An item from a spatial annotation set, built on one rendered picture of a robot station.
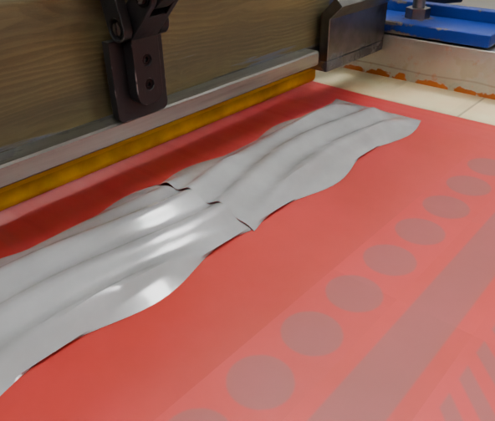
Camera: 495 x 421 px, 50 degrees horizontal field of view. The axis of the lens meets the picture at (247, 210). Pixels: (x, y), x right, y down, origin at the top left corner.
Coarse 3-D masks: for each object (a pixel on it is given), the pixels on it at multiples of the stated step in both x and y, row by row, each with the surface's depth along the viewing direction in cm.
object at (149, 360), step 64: (64, 192) 29; (128, 192) 28; (0, 256) 24; (256, 256) 23; (128, 320) 20; (192, 320) 20; (256, 320) 20; (64, 384) 17; (128, 384) 17; (192, 384) 17
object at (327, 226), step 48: (288, 96) 41; (336, 96) 41; (192, 144) 34; (240, 144) 34; (432, 144) 33; (480, 144) 33; (336, 192) 28; (384, 192) 28; (288, 240) 24; (336, 240) 24
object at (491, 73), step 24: (384, 48) 44; (408, 48) 43; (432, 48) 41; (456, 48) 40; (480, 48) 39; (384, 72) 45; (408, 72) 44; (432, 72) 42; (456, 72) 41; (480, 72) 40; (480, 96) 40
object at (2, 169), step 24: (240, 72) 33; (264, 72) 34; (288, 72) 36; (168, 96) 30; (192, 96) 30; (216, 96) 31; (96, 120) 27; (144, 120) 28; (168, 120) 29; (48, 144) 24; (72, 144) 25; (96, 144) 26; (0, 168) 22; (24, 168) 23; (48, 168) 24
